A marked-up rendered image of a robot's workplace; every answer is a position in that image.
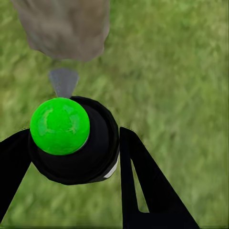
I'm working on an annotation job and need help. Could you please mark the pesticide atomizer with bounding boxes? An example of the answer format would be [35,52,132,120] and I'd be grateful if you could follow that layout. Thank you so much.
[28,67,120,186]

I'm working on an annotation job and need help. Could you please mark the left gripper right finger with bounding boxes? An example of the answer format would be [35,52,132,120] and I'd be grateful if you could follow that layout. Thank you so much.
[119,127,200,229]

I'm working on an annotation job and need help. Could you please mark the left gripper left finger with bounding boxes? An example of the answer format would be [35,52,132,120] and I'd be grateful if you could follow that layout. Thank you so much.
[0,129,31,223]

